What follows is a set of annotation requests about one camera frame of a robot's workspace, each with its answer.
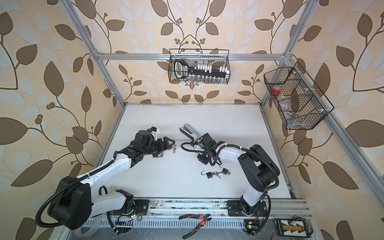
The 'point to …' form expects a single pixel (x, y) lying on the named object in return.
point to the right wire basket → (302, 105)
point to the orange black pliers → (199, 216)
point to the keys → (216, 173)
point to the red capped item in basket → (276, 89)
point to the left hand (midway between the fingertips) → (172, 143)
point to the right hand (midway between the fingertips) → (202, 156)
